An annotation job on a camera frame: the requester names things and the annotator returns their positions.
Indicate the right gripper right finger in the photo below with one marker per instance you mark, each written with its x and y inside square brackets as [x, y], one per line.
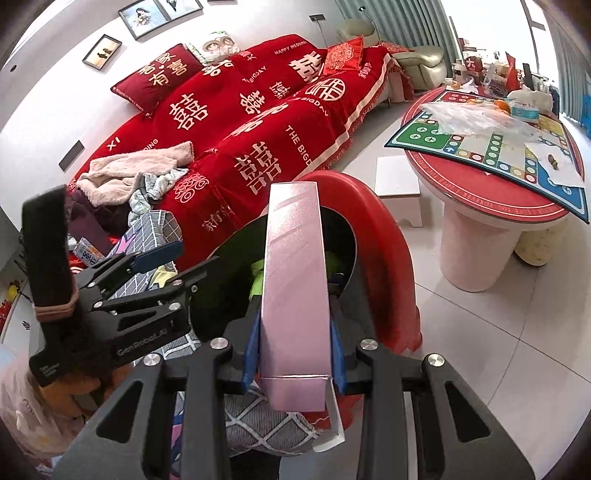
[421, 419]

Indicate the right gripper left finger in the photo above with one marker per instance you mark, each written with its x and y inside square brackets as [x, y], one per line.
[173, 406]

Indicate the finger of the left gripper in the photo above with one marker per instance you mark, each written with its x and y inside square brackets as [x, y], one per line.
[115, 271]
[185, 297]

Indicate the pink cardboard box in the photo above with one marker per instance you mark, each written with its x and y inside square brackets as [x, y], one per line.
[295, 336]

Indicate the black trash bin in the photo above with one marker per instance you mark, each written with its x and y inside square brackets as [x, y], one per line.
[294, 271]

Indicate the person's left hand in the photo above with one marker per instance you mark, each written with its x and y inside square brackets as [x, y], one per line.
[60, 396]

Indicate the tall light blue can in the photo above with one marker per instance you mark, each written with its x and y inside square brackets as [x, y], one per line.
[87, 253]

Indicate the dark purple garment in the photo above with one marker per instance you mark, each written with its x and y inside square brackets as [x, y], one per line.
[99, 225]

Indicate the green crumpled wrapper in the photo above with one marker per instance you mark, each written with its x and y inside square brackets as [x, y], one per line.
[258, 276]

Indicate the beige fluffy blanket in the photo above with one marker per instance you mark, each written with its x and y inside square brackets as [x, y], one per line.
[111, 180]

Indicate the grey checked tablecloth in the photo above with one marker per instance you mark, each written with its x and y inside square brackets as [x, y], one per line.
[250, 423]

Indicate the red plastic chair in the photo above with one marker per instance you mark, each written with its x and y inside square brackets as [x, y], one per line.
[366, 245]

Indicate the red embroidered cushion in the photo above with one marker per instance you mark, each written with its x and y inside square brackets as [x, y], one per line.
[148, 86]

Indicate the red sofa with cover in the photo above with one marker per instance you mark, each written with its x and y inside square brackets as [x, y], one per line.
[267, 114]

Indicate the red round coffee table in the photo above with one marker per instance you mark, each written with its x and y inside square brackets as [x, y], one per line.
[476, 247]

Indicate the colourful ludo game mat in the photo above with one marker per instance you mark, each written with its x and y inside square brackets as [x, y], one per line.
[491, 174]

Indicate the small red square cushion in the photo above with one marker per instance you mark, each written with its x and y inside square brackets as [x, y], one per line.
[345, 56]

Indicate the clear plastic bag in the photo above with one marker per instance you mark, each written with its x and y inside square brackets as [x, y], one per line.
[479, 119]

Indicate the beige leather armchair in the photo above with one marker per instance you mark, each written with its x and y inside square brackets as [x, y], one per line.
[424, 65]

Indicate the small landscape picture frame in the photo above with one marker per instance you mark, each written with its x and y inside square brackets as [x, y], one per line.
[101, 52]

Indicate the picture frame pair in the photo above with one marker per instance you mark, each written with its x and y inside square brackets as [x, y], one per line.
[145, 16]

